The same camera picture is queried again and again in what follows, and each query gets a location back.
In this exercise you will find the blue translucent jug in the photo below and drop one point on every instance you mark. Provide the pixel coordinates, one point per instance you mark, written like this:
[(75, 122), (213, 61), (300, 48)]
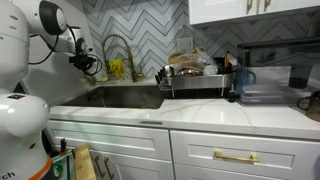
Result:
[(243, 80)]

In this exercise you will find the large clear plastic appliance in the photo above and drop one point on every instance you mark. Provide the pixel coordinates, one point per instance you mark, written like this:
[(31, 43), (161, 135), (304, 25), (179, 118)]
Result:
[(276, 80)]

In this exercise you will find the black kitchen utensil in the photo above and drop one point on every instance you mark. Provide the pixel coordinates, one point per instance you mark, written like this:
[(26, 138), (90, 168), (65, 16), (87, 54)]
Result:
[(165, 71)]

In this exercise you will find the metal robot stand frame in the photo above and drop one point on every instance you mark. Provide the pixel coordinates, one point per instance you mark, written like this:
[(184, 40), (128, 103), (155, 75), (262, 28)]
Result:
[(65, 166)]

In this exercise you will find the black utensil holder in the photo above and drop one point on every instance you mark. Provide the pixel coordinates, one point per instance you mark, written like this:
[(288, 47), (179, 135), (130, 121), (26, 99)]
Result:
[(220, 65)]

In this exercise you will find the clear plastic food container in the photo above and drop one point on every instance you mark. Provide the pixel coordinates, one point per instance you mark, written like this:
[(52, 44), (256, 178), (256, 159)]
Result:
[(196, 61)]

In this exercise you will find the light green scrub pad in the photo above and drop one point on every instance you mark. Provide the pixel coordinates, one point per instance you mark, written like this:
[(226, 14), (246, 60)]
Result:
[(104, 79)]

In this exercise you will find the wooden board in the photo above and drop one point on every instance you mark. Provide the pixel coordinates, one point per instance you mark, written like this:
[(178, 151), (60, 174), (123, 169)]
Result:
[(83, 165)]

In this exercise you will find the stainless steel sink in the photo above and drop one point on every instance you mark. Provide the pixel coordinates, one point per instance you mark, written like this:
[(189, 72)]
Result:
[(133, 96)]

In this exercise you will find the orange black clamp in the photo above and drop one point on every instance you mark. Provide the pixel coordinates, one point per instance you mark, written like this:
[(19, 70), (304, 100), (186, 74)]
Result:
[(63, 145)]

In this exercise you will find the brass spring faucet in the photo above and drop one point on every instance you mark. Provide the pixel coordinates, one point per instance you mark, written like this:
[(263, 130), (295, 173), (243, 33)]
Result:
[(135, 77)]

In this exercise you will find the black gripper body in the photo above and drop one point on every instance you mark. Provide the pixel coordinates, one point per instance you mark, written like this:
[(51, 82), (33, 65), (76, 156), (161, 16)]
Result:
[(81, 61)]

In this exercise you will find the dark glass mug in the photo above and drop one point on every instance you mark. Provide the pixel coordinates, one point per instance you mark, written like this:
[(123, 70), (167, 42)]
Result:
[(313, 105)]

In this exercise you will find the white wall outlet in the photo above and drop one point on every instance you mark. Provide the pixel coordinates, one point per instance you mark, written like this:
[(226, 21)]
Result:
[(184, 44)]

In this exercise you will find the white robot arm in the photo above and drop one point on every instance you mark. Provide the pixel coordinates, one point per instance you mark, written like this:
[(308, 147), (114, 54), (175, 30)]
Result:
[(20, 126)]

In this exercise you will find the white cup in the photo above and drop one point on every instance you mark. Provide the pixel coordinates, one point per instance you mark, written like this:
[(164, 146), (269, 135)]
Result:
[(210, 69)]

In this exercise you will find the wooden bowl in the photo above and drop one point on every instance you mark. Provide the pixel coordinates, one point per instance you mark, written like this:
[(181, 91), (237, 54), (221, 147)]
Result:
[(175, 57)]

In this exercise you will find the yellow rubber glove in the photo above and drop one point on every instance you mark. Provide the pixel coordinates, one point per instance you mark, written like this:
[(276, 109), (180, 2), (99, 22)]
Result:
[(116, 68)]

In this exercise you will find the stainless steel dish rack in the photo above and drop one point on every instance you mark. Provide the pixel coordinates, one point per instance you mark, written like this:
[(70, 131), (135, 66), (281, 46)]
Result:
[(200, 81)]

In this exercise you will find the small black bottle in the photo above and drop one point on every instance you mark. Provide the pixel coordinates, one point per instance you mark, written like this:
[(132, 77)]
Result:
[(232, 96)]

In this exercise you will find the white base cabinet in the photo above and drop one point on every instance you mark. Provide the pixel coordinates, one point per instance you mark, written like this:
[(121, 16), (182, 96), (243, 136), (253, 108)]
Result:
[(133, 140)]

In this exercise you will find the black counter edge label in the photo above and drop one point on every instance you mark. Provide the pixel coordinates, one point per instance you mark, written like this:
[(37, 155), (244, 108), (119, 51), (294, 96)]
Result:
[(150, 122)]

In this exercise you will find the white wall cabinet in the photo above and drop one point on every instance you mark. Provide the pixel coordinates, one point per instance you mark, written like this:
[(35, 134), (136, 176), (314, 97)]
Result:
[(220, 11)]

